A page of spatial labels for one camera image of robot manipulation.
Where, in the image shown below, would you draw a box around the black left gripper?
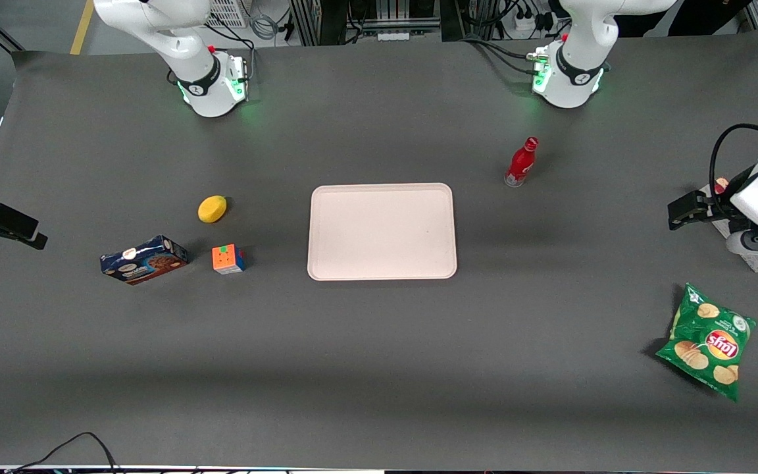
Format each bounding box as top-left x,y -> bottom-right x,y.
668,189 -> 734,230

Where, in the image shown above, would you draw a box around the blue cookie box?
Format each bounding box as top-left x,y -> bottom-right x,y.
99,235 -> 190,286

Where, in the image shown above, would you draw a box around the beige plastic tray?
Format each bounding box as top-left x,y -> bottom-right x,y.
307,183 -> 458,281

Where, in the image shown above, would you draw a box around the green chips bag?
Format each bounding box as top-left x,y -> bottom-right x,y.
655,283 -> 757,402

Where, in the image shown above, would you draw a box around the red soda bottle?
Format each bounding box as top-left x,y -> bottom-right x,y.
504,136 -> 540,188

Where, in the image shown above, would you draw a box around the yellow lemon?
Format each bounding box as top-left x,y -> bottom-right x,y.
197,195 -> 228,224

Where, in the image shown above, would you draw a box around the colourful puzzle cube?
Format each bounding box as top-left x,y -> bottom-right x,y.
212,244 -> 247,275

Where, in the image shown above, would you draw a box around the white perforated basket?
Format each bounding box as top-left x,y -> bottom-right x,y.
205,0 -> 249,29

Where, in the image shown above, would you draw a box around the dark gray table mat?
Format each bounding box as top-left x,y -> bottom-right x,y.
0,26 -> 758,471

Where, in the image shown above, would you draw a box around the aluminium equipment rack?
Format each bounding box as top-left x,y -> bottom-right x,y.
290,0 -> 442,47

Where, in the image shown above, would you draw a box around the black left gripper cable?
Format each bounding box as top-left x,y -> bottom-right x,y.
710,124 -> 758,218

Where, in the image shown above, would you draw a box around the thin black floor cable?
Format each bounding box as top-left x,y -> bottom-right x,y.
7,431 -> 120,474

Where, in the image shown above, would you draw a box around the black arm base cables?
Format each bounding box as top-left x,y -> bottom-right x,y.
461,36 -> 538,76

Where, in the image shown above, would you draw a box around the gray coiled cable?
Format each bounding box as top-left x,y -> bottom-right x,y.
247,12 -> 282,41

